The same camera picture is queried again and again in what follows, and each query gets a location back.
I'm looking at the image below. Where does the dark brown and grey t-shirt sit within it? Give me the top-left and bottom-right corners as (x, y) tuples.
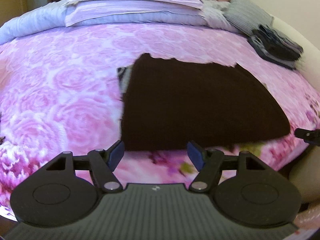
(121, 54), (290, 151)

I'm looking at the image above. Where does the cream headboard bolster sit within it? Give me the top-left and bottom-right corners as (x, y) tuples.
(272, 16), (320, 91)

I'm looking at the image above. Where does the pink rose floral blanket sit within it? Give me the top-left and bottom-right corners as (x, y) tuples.
(1, 23), (319, 219)

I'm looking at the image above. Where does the stack of folded dark clothes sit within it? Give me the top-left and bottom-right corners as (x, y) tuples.
(247, 25), (304, 70)

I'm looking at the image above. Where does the grey knitted pillow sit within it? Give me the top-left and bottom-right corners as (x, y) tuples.
(223, 0), (273, 36)

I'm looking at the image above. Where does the lavender ruffled comforter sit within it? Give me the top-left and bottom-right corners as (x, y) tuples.
(0, 0), (208, 46)

